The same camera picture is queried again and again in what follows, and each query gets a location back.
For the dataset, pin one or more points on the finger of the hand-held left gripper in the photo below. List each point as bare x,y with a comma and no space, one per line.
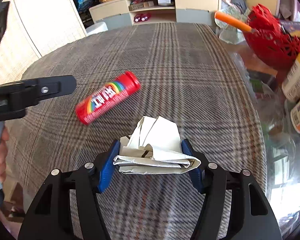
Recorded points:
52,87

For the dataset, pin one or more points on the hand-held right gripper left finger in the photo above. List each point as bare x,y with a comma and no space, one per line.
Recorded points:
107,170

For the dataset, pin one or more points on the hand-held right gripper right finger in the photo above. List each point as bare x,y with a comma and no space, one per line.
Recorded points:
193,170

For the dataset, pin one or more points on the crushed white paper carton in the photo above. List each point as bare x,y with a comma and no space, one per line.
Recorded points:
160,142

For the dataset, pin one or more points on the red candy tube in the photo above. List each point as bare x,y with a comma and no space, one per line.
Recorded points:
107,97

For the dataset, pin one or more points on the person's left hand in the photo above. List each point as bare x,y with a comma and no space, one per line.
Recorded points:
0,155

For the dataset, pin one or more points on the cream woven sofa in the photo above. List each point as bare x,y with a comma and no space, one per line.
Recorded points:
40,17

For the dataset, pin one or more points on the white round stool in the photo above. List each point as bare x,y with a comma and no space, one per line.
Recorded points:
96,28

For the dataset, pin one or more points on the clear plastic bag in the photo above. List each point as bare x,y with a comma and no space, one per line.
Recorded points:
280,150

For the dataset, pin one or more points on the grey plaid tablecloth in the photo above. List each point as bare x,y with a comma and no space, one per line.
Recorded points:
165,80

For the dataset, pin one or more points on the pink bottles pair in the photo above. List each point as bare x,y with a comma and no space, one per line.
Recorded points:
141,17

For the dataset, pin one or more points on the brown cardboard box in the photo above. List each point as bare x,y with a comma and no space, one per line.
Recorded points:
141,5

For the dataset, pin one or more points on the cream bottle with yellow cap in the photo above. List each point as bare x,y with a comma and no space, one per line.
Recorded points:
296,80

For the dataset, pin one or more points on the white box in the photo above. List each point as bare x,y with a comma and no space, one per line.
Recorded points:
164,0

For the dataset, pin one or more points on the red openwork basket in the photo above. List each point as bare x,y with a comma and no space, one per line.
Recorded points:
270,40

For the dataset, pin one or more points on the beige television cabinet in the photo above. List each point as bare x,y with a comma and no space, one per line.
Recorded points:
195,7

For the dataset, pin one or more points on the grey clothes pile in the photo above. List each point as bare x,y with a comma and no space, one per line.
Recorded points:
233,0

